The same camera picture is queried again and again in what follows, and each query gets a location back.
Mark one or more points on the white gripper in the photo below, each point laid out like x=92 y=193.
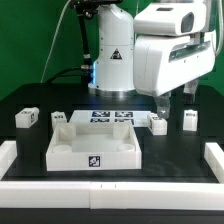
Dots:
x=162 y=64

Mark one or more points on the white square tabletop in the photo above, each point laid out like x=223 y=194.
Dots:
x=93 y=146

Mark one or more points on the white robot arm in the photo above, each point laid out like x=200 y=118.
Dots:
x=118 y=33

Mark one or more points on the white sheet with markers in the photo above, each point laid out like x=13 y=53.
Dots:
x=138 y=118

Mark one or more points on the white right fence wall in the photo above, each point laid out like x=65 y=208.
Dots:
x=214 y=155

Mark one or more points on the white fence wall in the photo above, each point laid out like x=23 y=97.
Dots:
x=8 y=153
x=214 y=155
x=112 y=195

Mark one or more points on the white left fence wall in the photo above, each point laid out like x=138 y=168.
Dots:
x=8 y=153

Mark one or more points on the white front fence wall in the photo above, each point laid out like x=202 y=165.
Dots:
x=112 y=195

